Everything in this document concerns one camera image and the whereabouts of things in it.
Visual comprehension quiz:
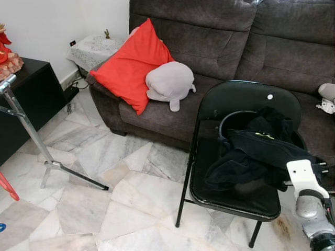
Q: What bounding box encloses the red cushion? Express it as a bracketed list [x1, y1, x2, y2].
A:
[90, 18, 175, 116]

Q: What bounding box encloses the dark brown sofa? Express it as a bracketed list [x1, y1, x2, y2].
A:
[86, 0, 335, 168]

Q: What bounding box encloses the red laughing buddha statue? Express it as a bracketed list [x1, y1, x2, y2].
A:
[0, 24, 24, 79]

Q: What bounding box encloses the white lace side table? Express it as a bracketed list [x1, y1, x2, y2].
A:
[67, 34, 126, 73]

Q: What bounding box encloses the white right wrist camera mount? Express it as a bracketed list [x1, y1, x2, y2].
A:
[286, 158, 330, 199]

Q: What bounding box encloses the grey plush toy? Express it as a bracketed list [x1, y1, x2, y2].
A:
[146, 61, 197, 112]

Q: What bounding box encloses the black folding chair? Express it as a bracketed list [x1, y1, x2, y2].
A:
[175, 80, 309, 249]

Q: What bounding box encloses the red plastic hanger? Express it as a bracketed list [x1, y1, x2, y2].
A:
[0, 172, 20, 202]

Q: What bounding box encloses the black shirt gold logo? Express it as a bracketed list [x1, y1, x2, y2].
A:
[203, 106, 320, 193]

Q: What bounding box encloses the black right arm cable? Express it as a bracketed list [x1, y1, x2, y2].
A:
[313, 161, 335, 176]

